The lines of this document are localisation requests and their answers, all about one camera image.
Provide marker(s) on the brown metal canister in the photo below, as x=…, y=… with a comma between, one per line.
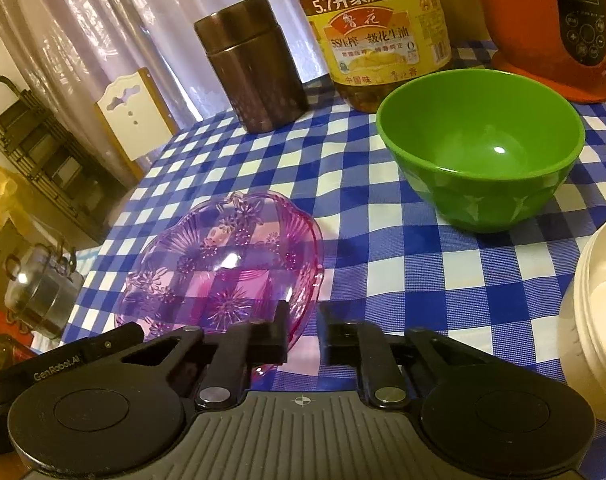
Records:
x=253, y=75

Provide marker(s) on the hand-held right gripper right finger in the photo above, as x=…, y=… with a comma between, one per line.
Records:
x=327, y=340

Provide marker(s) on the blue white checkered tablecloth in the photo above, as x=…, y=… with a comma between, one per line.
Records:
x=333, y=170

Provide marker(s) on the orange electric cooker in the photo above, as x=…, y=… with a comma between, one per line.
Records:
x=513, y=20

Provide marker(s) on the sheer white curtain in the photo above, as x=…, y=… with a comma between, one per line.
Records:
x=133, y=20

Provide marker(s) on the green plastic bowl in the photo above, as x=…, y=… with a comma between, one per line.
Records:
x=483, y=200

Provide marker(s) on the purple clear plastic plate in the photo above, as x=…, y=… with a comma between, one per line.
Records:
x=223, y=260

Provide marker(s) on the steel pot with glass lid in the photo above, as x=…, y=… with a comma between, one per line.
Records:
x=43, y=300

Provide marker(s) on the white wooden chair back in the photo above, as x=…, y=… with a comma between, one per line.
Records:
x=133, y=130

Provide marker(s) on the large cooking oil bottle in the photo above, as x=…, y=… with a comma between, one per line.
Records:
x=378, y=35

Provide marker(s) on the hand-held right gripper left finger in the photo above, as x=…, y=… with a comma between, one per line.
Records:
x=270, y=340

